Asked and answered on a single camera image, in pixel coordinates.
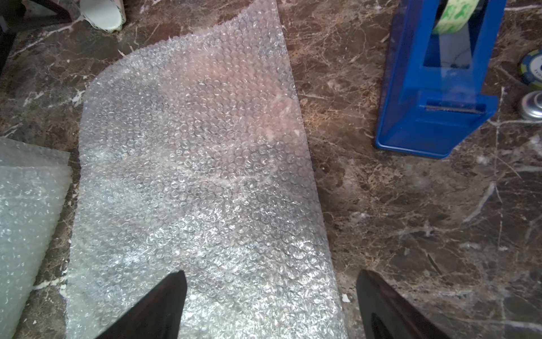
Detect small round token right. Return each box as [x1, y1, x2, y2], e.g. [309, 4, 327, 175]
[519, 49, 542, 90]

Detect bubble wrap pile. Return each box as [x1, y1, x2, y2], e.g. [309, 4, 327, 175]
[65, 1, 347, 338]

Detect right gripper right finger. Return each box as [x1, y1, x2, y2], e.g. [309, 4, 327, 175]
[357, 270, 450, 339]

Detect blue tape dispenser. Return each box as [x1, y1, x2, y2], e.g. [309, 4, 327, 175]
[375, 1, 505, 159]

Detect small round token left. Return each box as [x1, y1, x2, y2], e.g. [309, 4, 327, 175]
[517, 90, 542, 121]

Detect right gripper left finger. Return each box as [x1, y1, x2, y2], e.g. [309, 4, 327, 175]
[97, 271, 188, 339]

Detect small white ribbed vase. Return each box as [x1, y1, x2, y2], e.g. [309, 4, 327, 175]
[79, 0, 126, 32]

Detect green clear tape roll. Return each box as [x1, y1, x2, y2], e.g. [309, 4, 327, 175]
[432, 0, 479, 35]

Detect small round token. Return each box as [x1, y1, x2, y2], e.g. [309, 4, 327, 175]
[517, 90, 542, 121]
[519, 49, 542, 90]

